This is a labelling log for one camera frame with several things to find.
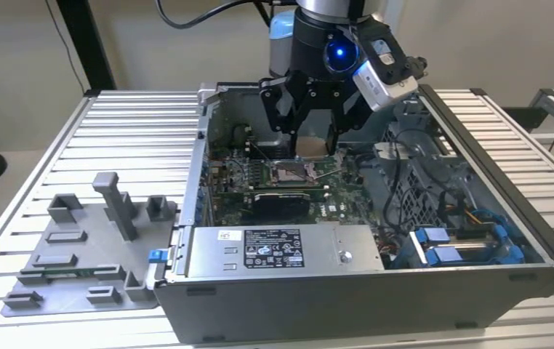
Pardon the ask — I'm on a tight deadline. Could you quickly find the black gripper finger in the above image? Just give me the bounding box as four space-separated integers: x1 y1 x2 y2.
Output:
327 77 371 156
258 71 310 159

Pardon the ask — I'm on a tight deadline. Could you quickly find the silver square CPU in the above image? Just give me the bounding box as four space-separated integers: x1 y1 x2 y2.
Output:
297 136 331 160

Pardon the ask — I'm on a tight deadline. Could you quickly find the CPU socket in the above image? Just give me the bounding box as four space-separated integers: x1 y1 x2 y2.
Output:
266 159 314 185

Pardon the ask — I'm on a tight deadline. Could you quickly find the metal socket cover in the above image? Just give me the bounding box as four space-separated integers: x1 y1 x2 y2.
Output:
314 148 350 179

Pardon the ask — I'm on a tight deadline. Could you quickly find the thin metal locking lever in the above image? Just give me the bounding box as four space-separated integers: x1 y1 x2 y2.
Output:
251 140 274 163

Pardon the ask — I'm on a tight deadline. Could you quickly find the green motherboard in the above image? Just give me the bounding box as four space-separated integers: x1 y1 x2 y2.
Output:
203 143 381 227

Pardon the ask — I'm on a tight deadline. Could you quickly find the grey metal drive cage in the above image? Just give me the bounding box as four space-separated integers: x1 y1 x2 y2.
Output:
358 119 478 234

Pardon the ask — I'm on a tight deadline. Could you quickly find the black graphics card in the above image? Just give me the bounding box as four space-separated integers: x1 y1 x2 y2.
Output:
251 191 315 223

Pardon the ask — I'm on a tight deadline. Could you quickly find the blue disk carrier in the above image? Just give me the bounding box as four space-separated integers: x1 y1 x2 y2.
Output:
410 225 510 244
421 242 526 268

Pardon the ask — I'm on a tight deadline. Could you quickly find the silver power supply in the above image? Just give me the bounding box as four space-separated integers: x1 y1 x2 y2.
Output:
187 224 387 276

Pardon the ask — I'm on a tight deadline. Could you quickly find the dark grey PC case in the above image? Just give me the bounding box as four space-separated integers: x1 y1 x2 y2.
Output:
147 81 554 345

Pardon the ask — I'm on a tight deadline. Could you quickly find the green RAM stick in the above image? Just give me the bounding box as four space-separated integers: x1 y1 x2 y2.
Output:
32 268 119 278

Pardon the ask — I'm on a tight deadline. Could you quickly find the grey plastic parts rack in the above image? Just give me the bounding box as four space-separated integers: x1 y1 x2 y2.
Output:
0 170 183 318

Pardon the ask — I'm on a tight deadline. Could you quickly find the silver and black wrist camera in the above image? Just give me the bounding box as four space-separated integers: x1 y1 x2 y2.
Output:
351 25 429 113

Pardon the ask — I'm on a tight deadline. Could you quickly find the black wire in case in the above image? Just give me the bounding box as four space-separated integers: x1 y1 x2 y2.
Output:
381 129 429 234

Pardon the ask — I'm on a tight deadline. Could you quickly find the black camera cable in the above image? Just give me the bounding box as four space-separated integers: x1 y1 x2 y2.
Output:
154 0 278 31

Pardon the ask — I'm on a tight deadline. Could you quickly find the black upright post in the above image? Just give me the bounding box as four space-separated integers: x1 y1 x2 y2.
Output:
55 0 119 92

